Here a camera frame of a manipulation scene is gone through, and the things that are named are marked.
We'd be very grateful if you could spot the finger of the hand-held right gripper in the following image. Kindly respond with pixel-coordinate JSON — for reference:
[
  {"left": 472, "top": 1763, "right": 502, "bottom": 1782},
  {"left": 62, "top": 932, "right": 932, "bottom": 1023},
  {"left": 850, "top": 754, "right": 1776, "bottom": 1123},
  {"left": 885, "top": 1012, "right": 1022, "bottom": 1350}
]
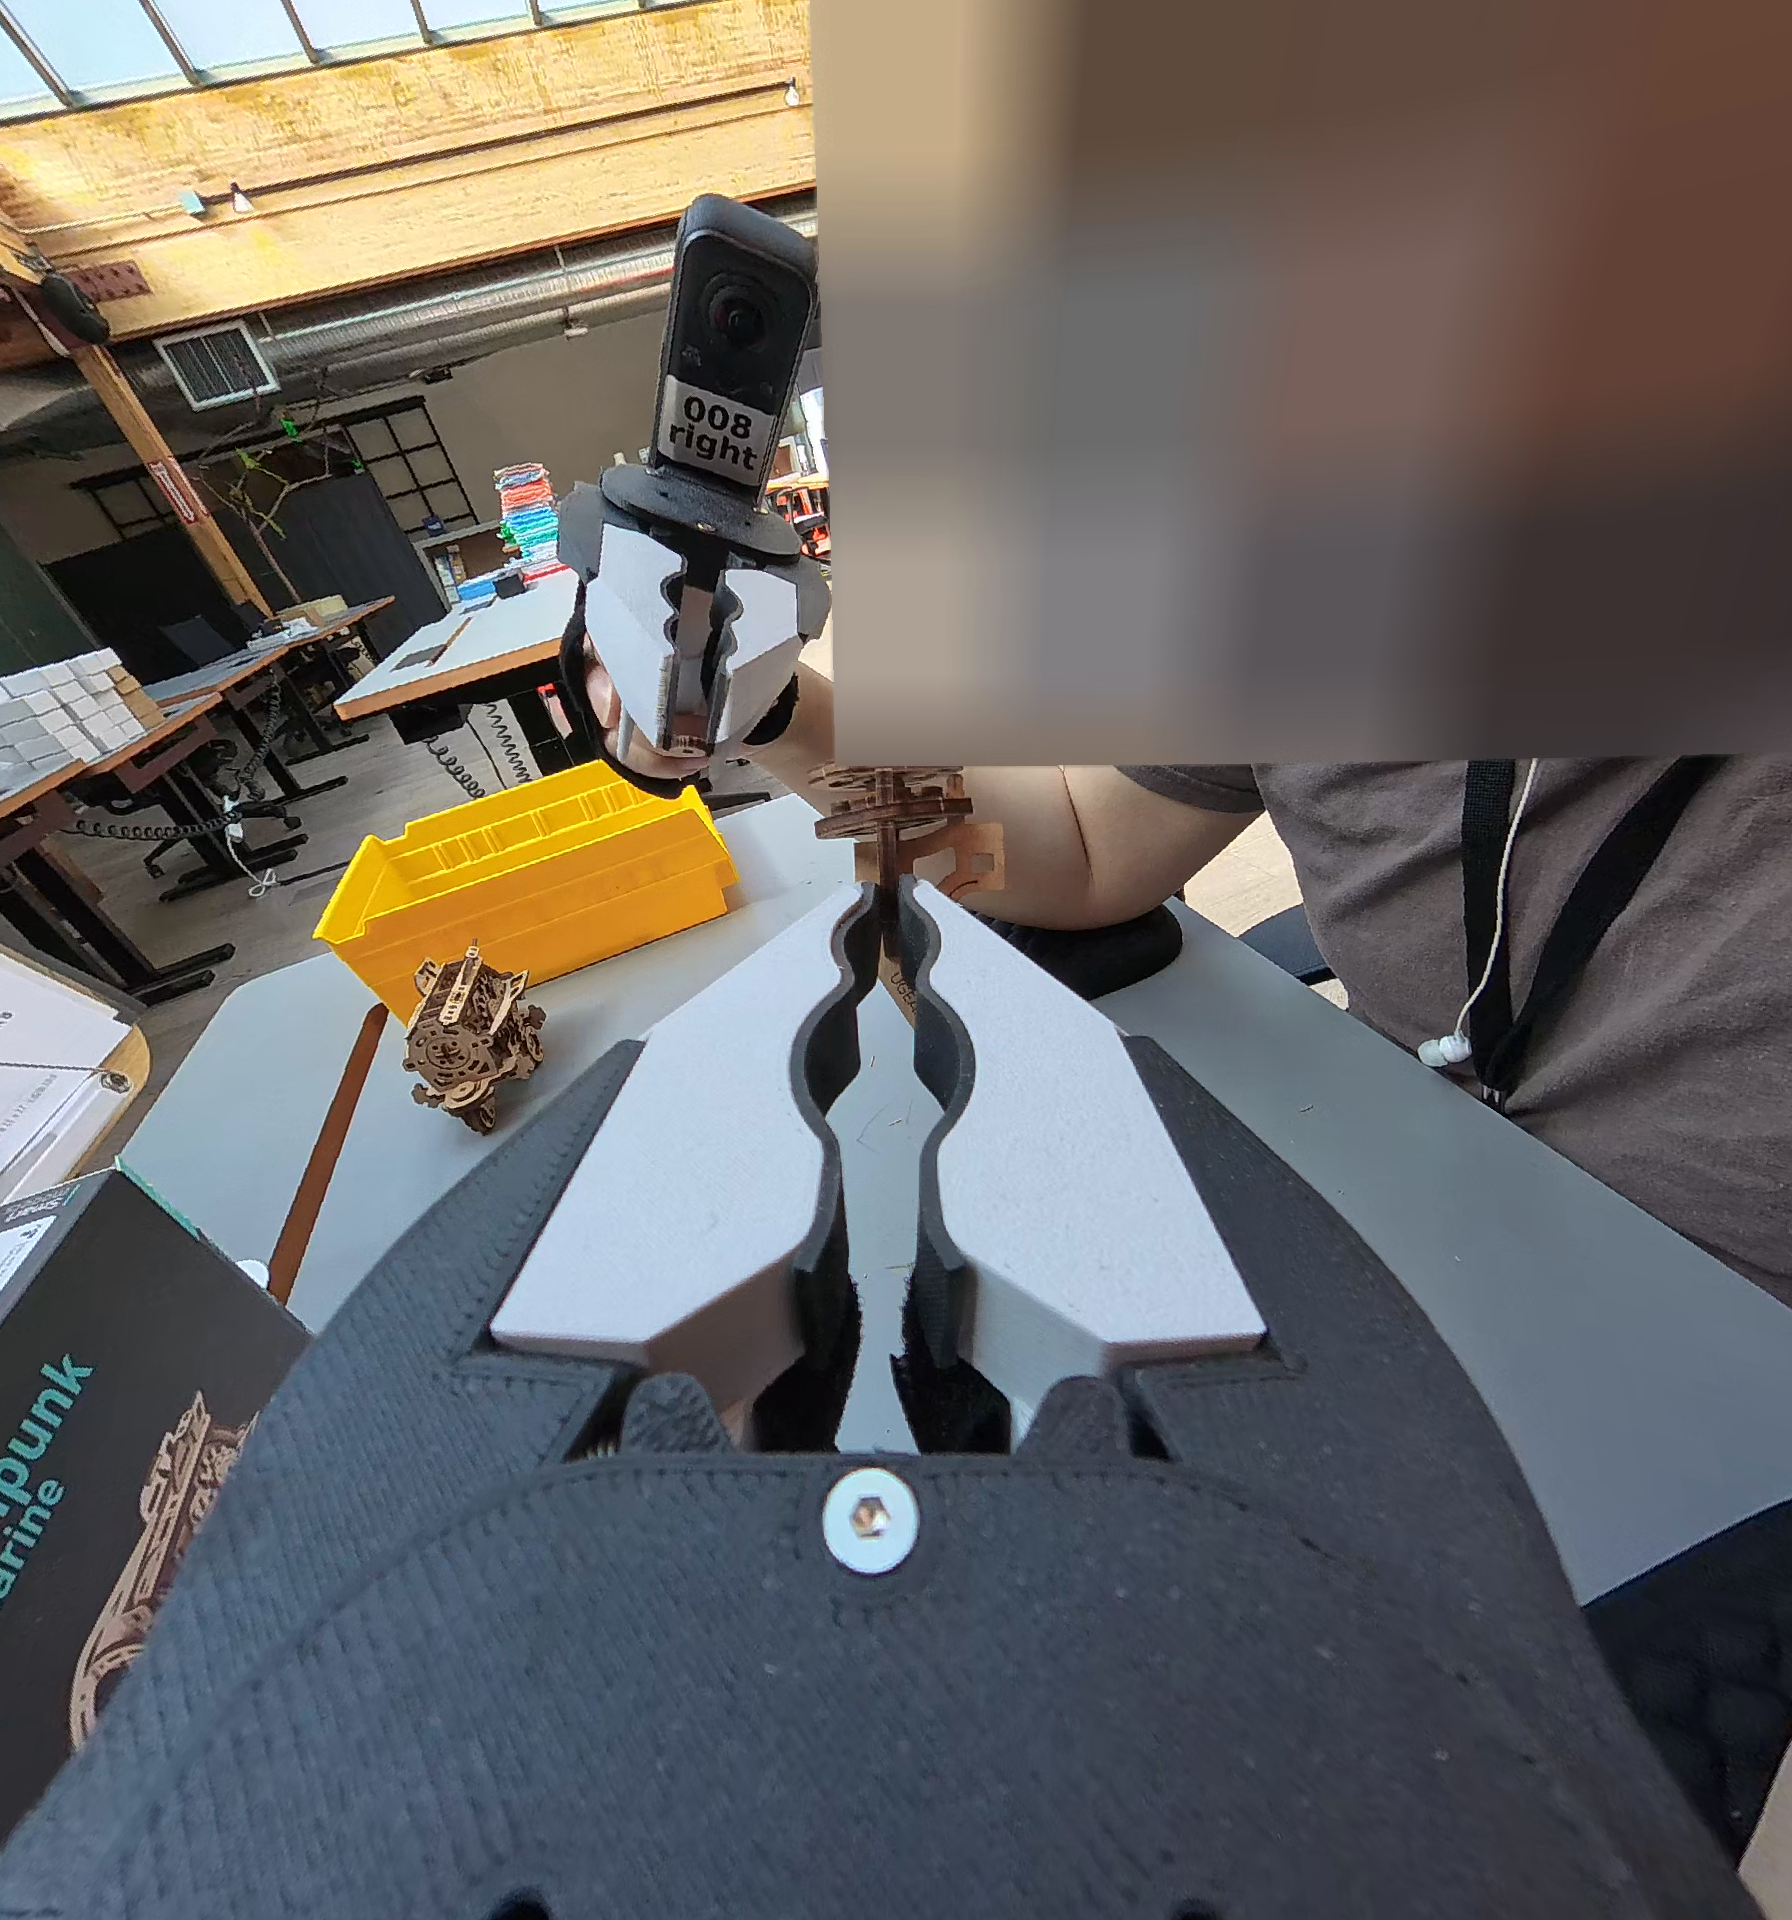
[
  {"left": 706, "top": 563, "right": 818, "bottom": 752},
  {"left": 593, "top": 524, "right": 687, "bottom": 763}
]

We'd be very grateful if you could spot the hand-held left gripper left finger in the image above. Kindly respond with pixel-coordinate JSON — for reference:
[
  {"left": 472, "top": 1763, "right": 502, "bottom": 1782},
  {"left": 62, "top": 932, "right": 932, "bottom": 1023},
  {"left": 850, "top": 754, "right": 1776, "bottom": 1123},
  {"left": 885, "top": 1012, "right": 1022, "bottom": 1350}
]
[{"left": 487, "top": 882, "right": 904, "bottom": 1448}]

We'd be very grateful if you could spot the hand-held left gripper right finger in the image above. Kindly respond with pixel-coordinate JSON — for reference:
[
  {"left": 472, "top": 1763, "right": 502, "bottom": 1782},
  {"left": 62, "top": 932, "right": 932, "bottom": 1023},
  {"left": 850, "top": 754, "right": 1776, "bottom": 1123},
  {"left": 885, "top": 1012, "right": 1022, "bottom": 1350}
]
[{"left": 895, "top": 876, "right": 1272, "bottom": 1454}]

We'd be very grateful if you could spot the wooden arm assembly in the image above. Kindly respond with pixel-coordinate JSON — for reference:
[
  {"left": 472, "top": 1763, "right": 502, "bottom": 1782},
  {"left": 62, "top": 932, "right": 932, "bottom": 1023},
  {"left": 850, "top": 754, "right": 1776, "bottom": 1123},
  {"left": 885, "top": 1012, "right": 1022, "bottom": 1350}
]
[{"left": 810, "top": 763, "right": 1011, "bottom": 1031}]

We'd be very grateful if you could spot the person's right forearm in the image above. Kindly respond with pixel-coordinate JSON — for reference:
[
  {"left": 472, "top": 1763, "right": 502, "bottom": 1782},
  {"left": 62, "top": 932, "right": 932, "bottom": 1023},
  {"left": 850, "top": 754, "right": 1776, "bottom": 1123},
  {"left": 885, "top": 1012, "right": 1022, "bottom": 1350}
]
[{"left": 938, "top": 765, "right": 1272, "bottom": 939}]

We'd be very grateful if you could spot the small wooden engine model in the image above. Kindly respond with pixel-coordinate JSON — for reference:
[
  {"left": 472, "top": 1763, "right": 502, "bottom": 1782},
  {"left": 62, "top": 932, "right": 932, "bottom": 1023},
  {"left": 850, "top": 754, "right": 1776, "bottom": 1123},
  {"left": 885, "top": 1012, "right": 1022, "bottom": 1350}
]
[{"left": 400, "top": 945, "right": 551, "bottom": 1136}]

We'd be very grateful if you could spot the black model kit box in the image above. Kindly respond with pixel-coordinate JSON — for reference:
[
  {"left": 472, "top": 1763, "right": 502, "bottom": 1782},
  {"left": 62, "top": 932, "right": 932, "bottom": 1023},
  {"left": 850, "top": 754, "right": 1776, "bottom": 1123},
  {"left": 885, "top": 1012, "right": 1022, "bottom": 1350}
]
[{"left": 0, "top": 1168, "right": 313, "bottom": 1861}]

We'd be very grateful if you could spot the person's right hand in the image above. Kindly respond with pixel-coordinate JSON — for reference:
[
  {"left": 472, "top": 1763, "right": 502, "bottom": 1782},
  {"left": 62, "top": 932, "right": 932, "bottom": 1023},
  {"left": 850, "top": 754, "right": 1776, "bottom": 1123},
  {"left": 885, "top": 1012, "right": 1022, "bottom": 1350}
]
[{"left": 561, "top": 618, "right": 696, "bottom": 791}]

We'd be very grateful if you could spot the stack of colourful sheets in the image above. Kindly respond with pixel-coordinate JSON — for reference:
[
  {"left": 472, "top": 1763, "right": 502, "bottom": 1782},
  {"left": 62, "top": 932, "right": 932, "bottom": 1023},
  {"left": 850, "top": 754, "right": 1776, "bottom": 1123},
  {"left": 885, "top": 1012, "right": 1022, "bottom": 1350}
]
[{"left": 493, "top": 458, "right": 565, "bottom": 596}]

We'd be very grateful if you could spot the white top table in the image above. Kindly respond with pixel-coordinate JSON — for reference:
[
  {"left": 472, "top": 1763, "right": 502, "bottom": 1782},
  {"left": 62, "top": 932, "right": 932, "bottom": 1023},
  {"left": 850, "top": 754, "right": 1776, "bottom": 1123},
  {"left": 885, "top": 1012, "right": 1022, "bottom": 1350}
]
[{"left": 335, "top": 567, "right": 587, "bottom": 783}]

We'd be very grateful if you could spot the black cushion pad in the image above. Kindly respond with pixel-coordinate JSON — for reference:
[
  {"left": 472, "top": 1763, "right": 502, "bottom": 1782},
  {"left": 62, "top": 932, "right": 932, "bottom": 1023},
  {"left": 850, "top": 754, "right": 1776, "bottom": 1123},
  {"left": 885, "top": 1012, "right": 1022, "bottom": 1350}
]
[{"left": 985, "top": 901, "right": 1186, "bottom": 1004}]

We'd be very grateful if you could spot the yellow plastic bin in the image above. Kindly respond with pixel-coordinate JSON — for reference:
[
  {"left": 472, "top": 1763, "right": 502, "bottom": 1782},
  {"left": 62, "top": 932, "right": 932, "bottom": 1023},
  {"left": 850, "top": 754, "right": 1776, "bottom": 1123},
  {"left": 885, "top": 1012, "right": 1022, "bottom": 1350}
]
[{"left": 313, "top": 756, "right": 737, "bottom": 1025}]

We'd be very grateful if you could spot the brown wooden strip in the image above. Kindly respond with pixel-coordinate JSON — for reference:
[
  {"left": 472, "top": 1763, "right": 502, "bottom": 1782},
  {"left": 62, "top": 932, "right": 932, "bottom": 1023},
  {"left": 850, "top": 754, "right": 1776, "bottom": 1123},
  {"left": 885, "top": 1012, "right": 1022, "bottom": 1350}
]
[{"left": 268, "top": 1001, "right": 390, "bottom": 1309}]

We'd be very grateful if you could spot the wooden desk with black legs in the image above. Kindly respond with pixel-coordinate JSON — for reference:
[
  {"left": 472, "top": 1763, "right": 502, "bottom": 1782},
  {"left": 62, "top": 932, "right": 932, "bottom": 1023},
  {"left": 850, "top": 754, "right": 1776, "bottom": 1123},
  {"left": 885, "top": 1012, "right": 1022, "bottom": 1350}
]
[
  {"left": 0, "top": 698, "right": 261, "bottom": 1007},
  {"left": 145, "top": 598, "right": 395, "bottom": 798}
]

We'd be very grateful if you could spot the person's grey shirt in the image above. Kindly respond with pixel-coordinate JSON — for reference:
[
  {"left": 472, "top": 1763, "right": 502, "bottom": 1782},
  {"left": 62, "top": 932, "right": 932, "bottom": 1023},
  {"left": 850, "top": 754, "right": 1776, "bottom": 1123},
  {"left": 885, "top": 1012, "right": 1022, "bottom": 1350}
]
[{"left": 1120, "top": 756, "right": 1792, "bottom": 1340}]

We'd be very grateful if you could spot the stack of white boxes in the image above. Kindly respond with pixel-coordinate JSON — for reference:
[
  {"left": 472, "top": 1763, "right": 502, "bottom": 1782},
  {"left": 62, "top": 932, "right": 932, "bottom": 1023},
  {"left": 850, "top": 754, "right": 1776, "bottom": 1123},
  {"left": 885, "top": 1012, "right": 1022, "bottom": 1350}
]
[{"left": 0, "top": 647, "right": 151, "bottom": 776}]

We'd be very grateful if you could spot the white printed instruction sheet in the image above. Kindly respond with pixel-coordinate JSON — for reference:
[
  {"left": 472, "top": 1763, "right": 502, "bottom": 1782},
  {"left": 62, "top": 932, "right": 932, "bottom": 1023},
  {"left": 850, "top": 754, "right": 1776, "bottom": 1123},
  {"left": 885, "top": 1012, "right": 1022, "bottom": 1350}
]
[{"left": 0, "top": 901, "right": 147, "bottom": 1246}]

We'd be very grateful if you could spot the black textured fabric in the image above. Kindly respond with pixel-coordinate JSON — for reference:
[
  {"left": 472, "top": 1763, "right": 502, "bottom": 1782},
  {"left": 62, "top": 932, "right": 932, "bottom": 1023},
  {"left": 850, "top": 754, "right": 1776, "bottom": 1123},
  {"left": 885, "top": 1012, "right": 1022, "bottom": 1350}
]
[{"left": 1577, "top": 1486, "right": 1792, "bottom": 1861}]

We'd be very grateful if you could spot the silver ventilation duct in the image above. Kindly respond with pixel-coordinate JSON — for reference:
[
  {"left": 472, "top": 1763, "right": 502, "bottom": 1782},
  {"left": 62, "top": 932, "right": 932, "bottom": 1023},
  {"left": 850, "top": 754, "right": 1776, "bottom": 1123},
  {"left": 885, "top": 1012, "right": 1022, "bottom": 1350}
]
[{"left": 260, "top": 224, "right": 819, "bottom": 385}]

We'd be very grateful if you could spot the white earphone cable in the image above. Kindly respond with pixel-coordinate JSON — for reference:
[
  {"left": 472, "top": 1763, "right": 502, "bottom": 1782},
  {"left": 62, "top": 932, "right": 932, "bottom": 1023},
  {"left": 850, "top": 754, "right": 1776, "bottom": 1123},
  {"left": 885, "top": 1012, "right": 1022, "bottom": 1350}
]
[{"left": 1419, "top": 756, "right": 1544, "bottom": 1071}]

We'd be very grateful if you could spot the white wall vent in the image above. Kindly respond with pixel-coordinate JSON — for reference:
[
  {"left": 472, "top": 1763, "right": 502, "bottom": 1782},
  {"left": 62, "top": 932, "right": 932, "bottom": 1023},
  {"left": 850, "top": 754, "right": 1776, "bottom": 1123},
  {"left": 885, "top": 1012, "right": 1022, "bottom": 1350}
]
[{"left": 154, "top": 322, "right": 279, "bottom": 410}]

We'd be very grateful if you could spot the black lanyard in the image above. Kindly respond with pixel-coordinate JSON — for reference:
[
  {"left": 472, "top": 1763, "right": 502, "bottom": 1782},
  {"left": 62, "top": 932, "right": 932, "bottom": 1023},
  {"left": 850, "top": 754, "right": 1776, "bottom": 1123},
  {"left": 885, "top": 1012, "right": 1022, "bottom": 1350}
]
[{"left": 1463, "top": 756, "right": 1730, "bottom": 1116}]

